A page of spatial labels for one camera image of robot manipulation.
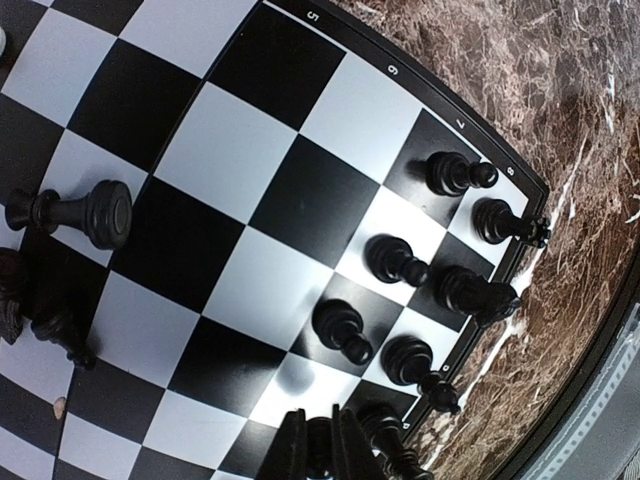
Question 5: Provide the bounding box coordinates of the pile of black chess pieces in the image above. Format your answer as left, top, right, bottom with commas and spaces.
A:
1, 247, 96, 371

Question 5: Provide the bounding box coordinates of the black pawn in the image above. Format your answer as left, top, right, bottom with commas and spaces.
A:
425, 152, 499, 197

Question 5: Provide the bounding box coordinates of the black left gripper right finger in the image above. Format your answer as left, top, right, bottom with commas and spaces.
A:
331, 404, 383, 480

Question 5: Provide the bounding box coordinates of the black chess piece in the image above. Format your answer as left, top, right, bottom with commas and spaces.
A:
5, 180, 133, 250
434, 266, 522, 328
381, 335, 461, 415

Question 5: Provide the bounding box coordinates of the black white chessboard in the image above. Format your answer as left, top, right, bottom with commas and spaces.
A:
1, 1, 549, 479

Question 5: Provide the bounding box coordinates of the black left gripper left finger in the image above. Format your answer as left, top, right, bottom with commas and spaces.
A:
255, 409, 308, 480

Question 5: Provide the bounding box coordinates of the black pawn file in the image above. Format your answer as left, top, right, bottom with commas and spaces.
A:
364, 234, 430, 287
312, 299, 373, 366

